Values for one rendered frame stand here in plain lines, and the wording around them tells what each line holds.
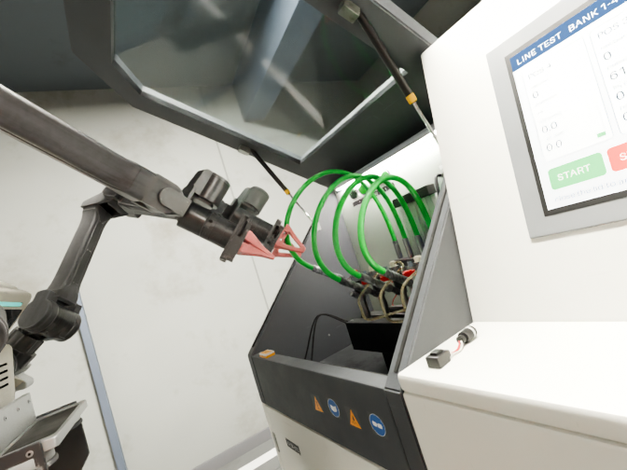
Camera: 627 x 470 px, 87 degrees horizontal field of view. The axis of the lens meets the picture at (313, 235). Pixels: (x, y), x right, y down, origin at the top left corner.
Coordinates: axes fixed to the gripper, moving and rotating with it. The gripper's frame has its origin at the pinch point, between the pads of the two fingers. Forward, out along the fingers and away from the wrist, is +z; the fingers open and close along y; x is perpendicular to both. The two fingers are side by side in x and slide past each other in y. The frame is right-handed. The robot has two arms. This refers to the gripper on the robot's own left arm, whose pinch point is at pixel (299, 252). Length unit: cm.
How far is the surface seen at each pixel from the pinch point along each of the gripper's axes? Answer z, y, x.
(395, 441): 27.4, -23.2, 30.8
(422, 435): 27.2, -30.6, 28.5
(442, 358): 23.8, -36.3, 18.5
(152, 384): -38, 184, 63
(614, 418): 28, -56, 22
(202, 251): -59, 174, -31
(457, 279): 28.2, -27.7, 0.5
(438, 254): 22.2, -29.4, -1.3
